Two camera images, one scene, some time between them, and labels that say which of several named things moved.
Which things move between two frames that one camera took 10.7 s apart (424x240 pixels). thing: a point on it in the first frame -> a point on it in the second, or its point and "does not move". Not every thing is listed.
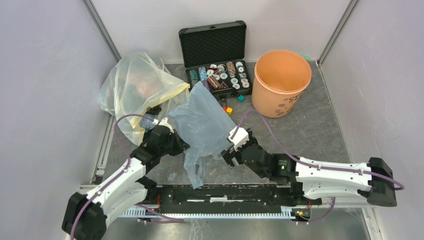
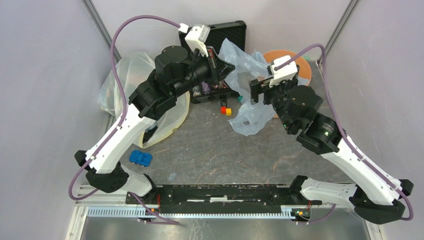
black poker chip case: x=214 y=55 does not move
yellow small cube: x=229 y=110 does not move
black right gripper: x=227 y=156 -> x=258 y=87
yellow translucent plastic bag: x=133 y=84 does not move
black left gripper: x=181 y=145 -> x=219 y=69
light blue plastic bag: x=206 y=127 -> x=248 y=67
